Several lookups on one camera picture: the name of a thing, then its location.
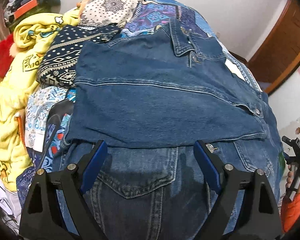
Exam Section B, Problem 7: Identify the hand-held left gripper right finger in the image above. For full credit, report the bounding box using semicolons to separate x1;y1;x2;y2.
194;140;283;240

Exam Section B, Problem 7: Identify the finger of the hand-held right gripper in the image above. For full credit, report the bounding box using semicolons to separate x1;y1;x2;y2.
282;135;300;153

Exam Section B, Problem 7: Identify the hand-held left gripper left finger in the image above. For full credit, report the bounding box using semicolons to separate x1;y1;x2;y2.
19;140;108;240

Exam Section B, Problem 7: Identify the blue denim jacket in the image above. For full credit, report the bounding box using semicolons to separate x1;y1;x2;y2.
52;17;283;240

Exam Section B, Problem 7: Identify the person's right forearm orange sleeve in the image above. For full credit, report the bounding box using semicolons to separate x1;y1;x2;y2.
280;189;300;233

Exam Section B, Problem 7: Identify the person's right hand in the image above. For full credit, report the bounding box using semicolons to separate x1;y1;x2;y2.
285;164;300;193

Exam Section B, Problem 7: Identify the brown wooden wardrobe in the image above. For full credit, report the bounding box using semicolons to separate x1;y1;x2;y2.
247;0;300;95

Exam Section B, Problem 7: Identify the white printed cloth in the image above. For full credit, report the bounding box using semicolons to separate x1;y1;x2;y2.
0;167;22;233

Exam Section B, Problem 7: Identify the yellow printed fleece robe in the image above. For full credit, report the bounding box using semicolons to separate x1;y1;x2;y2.
0;10;80;193

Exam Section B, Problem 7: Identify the patchwork printed blanket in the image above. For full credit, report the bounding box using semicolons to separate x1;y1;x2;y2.
16;0;265;205

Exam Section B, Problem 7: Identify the orange box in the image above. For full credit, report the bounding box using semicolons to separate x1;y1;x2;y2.
14;0;39;19

